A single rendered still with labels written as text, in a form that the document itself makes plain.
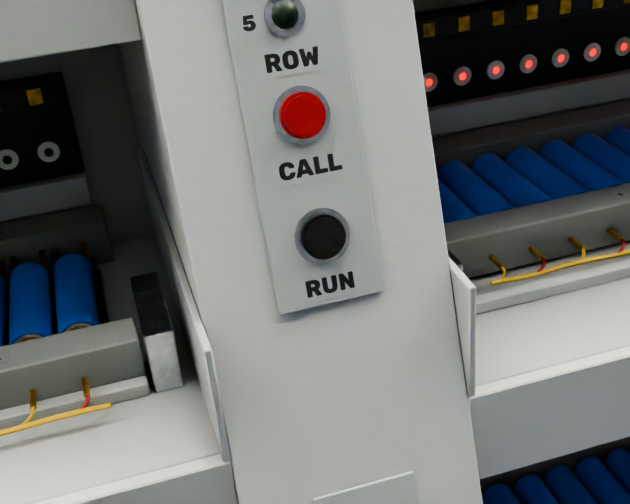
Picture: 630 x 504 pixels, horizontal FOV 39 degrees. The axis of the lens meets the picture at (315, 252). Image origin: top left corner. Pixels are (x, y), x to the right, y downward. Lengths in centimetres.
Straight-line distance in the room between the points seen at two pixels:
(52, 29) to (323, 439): 17
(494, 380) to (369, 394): 5
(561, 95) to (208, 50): 29
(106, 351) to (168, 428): 4
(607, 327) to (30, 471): 24
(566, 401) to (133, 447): 17
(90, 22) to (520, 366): 21
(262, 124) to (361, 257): 6
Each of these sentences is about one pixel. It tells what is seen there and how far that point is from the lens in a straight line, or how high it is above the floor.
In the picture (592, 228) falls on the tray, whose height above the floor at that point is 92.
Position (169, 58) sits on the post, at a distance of 31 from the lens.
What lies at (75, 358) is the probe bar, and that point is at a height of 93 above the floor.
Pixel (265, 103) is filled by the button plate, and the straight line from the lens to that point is 31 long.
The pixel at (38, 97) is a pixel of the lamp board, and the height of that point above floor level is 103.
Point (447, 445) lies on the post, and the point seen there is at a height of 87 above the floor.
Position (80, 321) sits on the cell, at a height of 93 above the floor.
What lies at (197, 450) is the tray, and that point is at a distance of 34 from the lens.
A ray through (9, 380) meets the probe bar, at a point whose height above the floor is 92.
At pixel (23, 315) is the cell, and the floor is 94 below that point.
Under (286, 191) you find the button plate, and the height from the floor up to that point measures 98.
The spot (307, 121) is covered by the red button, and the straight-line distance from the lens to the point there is 31.
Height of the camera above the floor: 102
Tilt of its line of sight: 12 degrees down
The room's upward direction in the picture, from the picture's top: 10 degrees counter-clockwise
